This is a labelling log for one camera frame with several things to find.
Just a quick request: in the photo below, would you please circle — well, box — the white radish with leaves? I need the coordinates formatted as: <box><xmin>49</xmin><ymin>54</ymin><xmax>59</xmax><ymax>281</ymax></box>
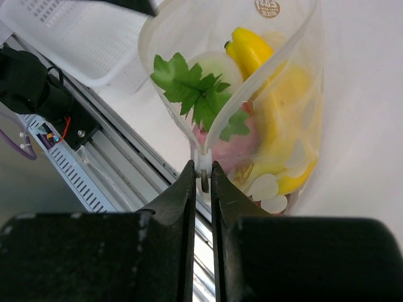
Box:
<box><xmin>150</xmin><ymin>51</ymin><xmax>244</xmax><ymax>145</ymax></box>

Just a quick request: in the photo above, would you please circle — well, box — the white slotted cable duct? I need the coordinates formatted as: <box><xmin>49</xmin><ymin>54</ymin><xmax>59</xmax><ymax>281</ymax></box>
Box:
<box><xmin>17</xmin><ymin>115</ymin><xmax>117</xmax><ymax>213</ymax></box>

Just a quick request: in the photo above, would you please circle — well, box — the clear polka dot zip bag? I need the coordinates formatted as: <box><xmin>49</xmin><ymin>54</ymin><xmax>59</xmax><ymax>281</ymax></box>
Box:
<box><xmin>138</xmin><ymin>1</ymin><xmax>324</xmax><ymax>216</ymax></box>

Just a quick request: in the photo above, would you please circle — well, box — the yellow banana bunch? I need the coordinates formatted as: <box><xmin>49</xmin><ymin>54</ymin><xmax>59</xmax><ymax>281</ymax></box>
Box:
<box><xmin>234</xmin><ymin>31</ymin><xmax>323</xmax><ymax>201</ymax></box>

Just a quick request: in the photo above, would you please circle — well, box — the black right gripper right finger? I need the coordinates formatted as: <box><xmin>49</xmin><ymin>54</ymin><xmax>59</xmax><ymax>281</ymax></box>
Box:
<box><xmin>211</xmin><ymin>162</ymin><xmax>402</xmax><ymax>301</ymax></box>

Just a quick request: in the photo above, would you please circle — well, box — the white plastic basket tray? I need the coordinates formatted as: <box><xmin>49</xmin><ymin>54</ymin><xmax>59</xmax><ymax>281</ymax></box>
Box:
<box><xmin>1</xmin><ymin>1</ymin><xmax>147</xmax><ymax>93</ymax></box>

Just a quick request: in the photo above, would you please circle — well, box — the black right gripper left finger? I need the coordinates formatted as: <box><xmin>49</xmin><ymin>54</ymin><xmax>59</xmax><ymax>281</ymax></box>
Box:
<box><xmin>1</xmin><ymin>161</ymin><xmax>196</xmax><ymax>301</ymax></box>

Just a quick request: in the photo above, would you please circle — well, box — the aluminium table edge rail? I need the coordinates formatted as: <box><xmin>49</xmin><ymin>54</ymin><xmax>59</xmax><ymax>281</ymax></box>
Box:
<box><xmin>6</xmin><ymin>36</ymin><xmax>215</xmax><ymax>301</ymax></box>

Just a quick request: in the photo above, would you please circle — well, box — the pink peach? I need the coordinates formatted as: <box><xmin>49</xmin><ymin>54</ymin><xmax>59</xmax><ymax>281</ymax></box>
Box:
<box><xmin>209</xmin><ymin>102</ymin><xmax>260</xmax><ymax>174</ymax></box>

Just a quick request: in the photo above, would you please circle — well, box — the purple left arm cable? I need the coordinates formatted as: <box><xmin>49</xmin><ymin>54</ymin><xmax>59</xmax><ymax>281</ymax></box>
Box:
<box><xmin>0</xmin><ymin>127</ymin><xmax>38</xmax><ymax>161</ymax></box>

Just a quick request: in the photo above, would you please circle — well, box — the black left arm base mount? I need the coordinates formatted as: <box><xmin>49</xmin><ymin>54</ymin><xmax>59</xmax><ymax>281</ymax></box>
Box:
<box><xmin>1</xmin><ymin>46</ymin><xmax>99</xmax><ymax>151</ymax></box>

